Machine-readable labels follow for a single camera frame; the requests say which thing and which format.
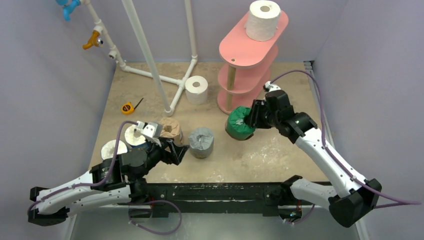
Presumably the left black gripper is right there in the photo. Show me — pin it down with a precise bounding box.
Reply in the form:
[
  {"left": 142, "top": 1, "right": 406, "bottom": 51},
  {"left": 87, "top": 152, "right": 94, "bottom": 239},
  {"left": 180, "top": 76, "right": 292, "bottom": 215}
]
[{"left": 132, "top": 136, "right": 189, "bottom": 182}]

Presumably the green paper roll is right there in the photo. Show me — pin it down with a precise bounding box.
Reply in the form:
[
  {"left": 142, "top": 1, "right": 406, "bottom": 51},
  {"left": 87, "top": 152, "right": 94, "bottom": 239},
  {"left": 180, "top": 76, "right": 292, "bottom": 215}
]
[{"left": 225, "top": 106, "right": 256, "bottom": 141}]

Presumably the white paper towel roll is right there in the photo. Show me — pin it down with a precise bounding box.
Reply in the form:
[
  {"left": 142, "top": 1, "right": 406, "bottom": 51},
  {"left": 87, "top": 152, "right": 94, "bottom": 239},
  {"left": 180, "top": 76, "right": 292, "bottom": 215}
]
[{"left": 244, "top": 0, "right": 281, "bottom": 42}]

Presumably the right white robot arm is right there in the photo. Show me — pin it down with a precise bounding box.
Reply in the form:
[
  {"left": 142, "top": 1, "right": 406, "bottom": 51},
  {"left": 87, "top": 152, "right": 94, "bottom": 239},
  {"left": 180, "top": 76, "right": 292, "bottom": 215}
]
[{"left": 244, "top": 90, "right": 382, "bottom": 228}]

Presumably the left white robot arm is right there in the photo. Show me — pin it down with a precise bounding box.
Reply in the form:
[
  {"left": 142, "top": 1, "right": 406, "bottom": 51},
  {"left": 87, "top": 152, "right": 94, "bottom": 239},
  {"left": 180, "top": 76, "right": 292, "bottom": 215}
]
[{"left": 27, "top": 137, "right": 190, "bottom": 227}]

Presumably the pink three-tier shelf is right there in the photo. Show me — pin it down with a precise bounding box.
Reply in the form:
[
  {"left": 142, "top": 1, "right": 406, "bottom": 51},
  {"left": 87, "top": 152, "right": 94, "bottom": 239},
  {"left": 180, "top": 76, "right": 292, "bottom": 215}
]
[{"left": 217, "top": 11, "right": 289, "bottom": 114}]

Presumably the brown wrapped paper roll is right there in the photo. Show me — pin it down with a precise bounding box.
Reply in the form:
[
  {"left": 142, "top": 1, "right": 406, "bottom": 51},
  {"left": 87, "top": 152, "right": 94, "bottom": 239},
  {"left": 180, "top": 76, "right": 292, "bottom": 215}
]
[{"left": 159, "top": 117, "right": 184, "bottom": 145}]

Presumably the grey wrapped paper roll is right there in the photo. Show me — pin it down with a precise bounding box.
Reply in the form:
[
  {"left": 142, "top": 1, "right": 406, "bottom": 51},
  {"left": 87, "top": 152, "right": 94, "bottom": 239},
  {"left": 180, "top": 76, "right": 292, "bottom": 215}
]
[{"left": 188, "top": 127, "right": 215, "bottom": 159}]

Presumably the yellow tape measure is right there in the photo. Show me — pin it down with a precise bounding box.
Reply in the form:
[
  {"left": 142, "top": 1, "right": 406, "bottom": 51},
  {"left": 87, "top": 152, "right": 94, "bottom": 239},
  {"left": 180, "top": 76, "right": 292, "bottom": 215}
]
[{"left": 121, "top": 98, "right": 144, "bottom": 115}]

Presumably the white roll near pipes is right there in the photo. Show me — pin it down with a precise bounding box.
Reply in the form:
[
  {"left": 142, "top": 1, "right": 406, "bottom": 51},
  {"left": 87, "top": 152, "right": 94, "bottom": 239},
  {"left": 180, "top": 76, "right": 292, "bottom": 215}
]
[{"left": 185, "top": 75, "right": 209, "bottom": 105}]

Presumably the white roll front left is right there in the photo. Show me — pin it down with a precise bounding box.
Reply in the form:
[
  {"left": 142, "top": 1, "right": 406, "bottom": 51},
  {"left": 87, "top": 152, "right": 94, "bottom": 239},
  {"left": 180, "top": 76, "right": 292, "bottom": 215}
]
[{"left": 100, "top": 140, "right": 129, "bottom": 160}]

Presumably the orange pipe valve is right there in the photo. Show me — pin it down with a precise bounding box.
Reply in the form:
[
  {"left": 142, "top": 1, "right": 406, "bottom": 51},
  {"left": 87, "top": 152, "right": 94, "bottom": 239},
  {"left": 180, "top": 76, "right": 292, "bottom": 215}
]
[{"left": 82, "top": 30, "right": 103, "bottom": 50}]

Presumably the blue pipe valve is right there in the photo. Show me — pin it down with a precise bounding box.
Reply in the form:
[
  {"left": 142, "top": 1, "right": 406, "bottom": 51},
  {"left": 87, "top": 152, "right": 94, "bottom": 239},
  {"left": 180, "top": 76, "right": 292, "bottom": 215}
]
[{"left": 55, "top": 0, "right": 82, "bottom": 21}]

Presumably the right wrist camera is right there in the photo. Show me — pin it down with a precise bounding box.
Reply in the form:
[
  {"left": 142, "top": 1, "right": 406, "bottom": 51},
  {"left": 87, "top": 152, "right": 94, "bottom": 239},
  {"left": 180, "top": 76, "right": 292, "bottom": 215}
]
[{"left": 263, "top": 81, "right": 281, "bottom": 93}]

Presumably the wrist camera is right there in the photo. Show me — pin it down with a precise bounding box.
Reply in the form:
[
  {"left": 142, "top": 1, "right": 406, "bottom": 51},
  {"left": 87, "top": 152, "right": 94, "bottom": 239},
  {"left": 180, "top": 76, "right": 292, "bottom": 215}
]
[
  {"left": 136, "top": 121, "right": 163, "bottom": 147},
  {"left": 263, "top": 81, "right": 281, "bottom": 93}
]

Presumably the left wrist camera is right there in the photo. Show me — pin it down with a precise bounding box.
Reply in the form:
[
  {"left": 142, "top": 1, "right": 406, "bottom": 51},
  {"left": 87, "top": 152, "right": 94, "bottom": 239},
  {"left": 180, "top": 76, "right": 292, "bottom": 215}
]
[{"left": 136, "top": 121, "right": 163, "bottom": 147}]

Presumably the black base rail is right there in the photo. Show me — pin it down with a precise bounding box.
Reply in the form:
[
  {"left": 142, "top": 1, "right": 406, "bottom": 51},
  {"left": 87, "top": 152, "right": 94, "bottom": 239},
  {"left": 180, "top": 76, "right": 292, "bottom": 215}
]
[{"left": 130, "top": 182, "right": 311, "bottom": 218}]

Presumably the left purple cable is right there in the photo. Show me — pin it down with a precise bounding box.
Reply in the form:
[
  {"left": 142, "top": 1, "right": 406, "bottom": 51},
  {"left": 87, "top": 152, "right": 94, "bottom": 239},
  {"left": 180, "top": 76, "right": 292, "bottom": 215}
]
[{"left": 27, "top": 120, "right": 140, "bottom": 216}]

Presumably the white pvc pipe frame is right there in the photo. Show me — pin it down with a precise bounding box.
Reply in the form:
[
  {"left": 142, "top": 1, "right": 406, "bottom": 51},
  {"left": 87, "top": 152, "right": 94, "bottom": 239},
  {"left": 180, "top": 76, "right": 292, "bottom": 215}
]
[{"left": 81, "top": 0, "right": 198, "bottom": 116}]

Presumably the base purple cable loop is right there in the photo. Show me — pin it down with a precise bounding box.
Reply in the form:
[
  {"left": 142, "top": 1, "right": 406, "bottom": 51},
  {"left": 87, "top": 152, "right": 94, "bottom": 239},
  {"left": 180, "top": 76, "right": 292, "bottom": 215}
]
[{"left": 127, "top": 199, "right": 183, "bottom": 236}]

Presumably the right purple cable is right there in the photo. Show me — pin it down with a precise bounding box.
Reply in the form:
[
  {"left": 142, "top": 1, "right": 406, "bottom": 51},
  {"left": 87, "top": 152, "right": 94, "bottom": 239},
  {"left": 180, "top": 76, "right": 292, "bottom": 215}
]
[{"left": 269, "top": 69, "right": 422, "bottom": 210}]

